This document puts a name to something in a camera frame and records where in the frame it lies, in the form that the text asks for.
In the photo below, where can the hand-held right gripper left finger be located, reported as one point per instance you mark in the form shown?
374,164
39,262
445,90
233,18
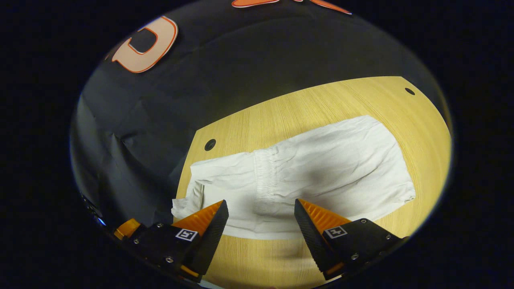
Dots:
211,237

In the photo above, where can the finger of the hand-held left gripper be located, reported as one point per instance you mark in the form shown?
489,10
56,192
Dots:
127,228

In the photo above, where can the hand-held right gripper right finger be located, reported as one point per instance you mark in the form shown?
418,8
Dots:
311,237

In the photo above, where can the white jeans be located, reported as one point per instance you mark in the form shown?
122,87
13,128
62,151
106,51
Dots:
341,160

